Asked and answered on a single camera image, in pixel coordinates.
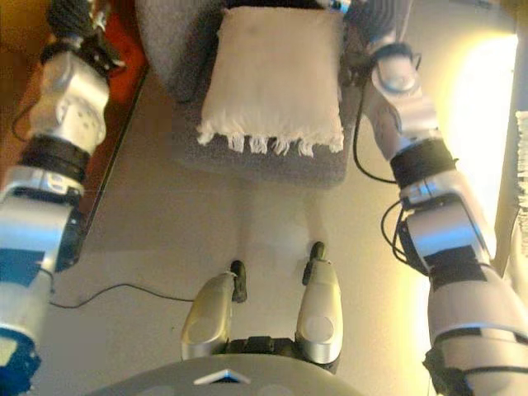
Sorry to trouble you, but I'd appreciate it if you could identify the left robot hand dark palm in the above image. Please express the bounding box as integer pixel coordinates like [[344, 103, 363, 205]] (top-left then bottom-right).
[[45, 0, 107, 40]]

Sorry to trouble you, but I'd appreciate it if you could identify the right robot hand dark palm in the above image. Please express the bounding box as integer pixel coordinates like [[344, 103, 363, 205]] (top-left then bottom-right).
[[317, 0, 403, 45]]

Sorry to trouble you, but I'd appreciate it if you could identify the white fringed cushion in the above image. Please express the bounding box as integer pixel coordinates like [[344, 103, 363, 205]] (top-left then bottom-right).
[[196, 6, 347, 158]]

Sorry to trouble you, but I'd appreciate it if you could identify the colourful rug with dark edge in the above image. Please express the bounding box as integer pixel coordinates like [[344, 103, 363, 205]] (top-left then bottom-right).
[[0, 0, 152, 273]]

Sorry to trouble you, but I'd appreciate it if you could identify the grey fabric armchair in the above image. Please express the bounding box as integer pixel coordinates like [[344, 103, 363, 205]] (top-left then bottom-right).
[[135, 0, 413, 189]]

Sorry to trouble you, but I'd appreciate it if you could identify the silver right robot leg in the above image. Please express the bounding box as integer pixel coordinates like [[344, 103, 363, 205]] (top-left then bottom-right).
[[295, 241, 345, 366]]

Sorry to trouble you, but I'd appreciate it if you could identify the silver robot leg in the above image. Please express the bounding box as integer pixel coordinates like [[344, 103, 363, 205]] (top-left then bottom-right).
[[295, 241, 345, 366], [180, 259, 248, 361]]

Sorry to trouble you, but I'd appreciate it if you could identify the silver left robot leg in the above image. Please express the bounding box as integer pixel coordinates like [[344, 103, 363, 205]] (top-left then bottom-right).
[[180, 259, 248, 361]]

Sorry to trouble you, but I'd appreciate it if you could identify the grey robot torso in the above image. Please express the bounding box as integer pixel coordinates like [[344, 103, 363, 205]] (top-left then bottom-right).
[[92, 336, 360, 396]]

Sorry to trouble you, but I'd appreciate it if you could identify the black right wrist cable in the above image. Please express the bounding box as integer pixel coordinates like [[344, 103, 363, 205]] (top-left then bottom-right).
[[352, 78, 417, 265]]

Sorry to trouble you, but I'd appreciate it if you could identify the thin black floor cable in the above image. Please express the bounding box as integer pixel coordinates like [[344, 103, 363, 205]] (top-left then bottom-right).
[[49, 282, 195, 309]]

